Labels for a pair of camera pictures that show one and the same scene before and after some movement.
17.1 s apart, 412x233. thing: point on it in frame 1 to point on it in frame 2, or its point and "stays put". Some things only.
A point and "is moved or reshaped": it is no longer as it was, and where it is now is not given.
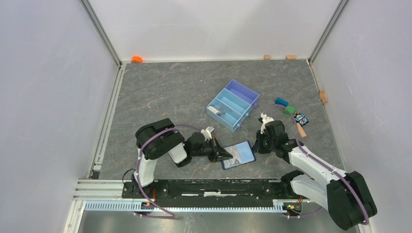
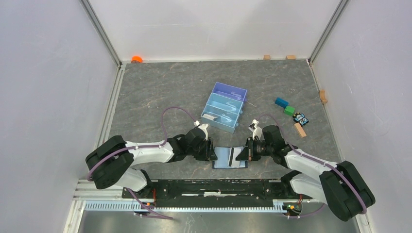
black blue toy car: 300,118 stays put
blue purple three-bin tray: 237,101 is moved or reshaped
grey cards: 216,110 to 209,117
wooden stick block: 301,130 stays put
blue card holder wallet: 242,153 is moved or reshaped
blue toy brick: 282,102 stays put
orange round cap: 136,58 stays put
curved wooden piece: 322,96 stays put
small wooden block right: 290,58 stays put
